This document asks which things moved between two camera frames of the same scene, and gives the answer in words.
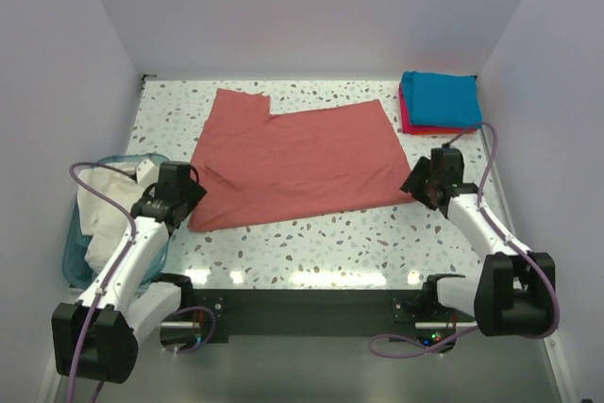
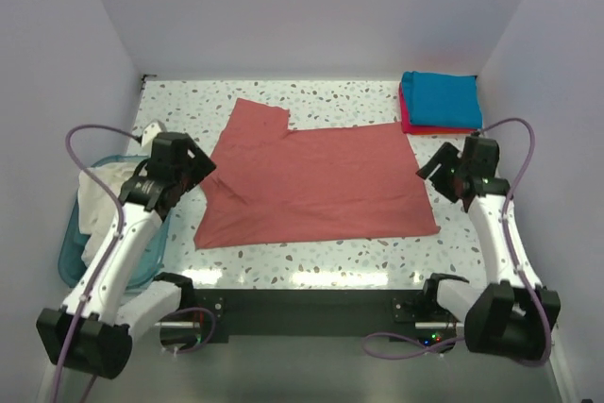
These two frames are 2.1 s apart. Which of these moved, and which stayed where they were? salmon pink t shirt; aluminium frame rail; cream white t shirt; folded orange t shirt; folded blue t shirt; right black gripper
Moved: salmon pink t shirt; right black gripper
Stayed: aluminium frame rail; cream white t shirt; folded orange t shirt; folded blue t shirt
